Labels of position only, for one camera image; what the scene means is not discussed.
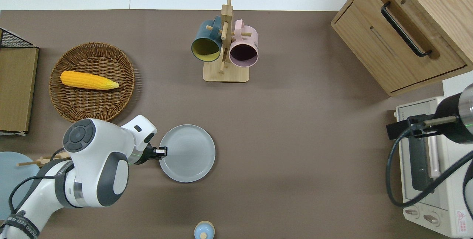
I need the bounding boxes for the gray round plate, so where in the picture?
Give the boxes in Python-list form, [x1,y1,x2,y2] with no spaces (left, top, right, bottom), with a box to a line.
[159,124,216,183]

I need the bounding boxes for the pink mug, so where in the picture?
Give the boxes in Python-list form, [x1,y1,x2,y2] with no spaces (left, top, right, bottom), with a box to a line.
[228,19,259,68]

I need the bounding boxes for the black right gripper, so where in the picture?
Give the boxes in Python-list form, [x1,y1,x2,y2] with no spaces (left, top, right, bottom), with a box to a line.
[386,115,436,141]

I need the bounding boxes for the dark teal mug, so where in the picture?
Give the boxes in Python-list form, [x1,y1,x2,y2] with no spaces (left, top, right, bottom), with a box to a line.
[191,16,224,63]

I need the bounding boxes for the wooden plate rack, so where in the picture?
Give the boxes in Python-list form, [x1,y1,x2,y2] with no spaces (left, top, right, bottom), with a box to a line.
[17,152,71,168]

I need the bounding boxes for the round wicker basket tray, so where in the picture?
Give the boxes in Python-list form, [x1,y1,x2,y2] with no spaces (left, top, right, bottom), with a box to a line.
[49,42,136,123]

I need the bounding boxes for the yellow corn cob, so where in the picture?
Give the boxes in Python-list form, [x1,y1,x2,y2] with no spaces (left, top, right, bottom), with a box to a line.
[60,71,120,91]

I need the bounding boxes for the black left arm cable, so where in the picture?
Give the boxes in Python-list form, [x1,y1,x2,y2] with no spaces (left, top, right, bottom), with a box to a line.
[7,148,71,215]

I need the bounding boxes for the wooden drawer cabinet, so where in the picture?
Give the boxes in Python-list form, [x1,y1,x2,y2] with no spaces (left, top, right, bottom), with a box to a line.
[331,0,473,97]

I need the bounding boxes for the cream toaster oven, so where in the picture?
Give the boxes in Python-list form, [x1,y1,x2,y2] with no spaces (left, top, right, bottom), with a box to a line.
[394,96,473,238]

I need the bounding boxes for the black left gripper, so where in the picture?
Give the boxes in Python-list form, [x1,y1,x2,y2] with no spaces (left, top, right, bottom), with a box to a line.
[140,143,168,165]

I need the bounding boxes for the wooden mug tree stand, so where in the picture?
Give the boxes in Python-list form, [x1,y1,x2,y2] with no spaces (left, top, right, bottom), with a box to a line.
[203,0,252,83]

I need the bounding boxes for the black wire grid box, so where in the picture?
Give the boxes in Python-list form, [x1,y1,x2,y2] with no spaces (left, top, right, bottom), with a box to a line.
[0,27,40,136]

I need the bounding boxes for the light blue plate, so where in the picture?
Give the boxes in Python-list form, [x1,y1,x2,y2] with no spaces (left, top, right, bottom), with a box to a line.
[0,151,41,221]

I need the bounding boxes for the black cabinet handle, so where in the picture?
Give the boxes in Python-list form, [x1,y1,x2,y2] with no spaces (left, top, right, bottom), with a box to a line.
[380,1,433,58]

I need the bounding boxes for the thick black cable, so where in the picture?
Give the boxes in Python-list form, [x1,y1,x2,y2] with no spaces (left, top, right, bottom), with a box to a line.
[385,126,473,208]

